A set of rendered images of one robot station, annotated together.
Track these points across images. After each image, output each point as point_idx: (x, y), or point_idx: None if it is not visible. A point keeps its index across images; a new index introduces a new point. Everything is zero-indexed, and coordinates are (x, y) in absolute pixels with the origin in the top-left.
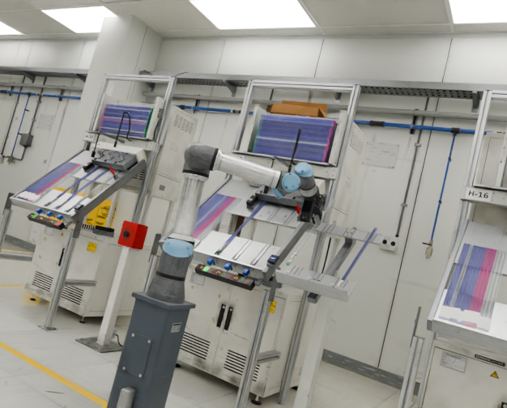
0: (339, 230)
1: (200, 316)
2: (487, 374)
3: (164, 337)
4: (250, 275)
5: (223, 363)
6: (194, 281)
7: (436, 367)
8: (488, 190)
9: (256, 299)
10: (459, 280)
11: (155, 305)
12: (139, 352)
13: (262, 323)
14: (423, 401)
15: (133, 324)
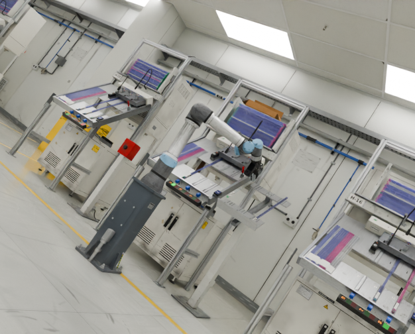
0: (264, 191)
1: (154, 216)
2: (321, 305)
3: (143, 208)
4: None
5: (160, 250)
6: None
7: (293, 292)
8: (363, 199)
9: (195, 217)
10: (325, 242)
11: (144, 187)
12: (125, 211)
13: (197, 228)
14: (278, 309)
15: (126, 194)
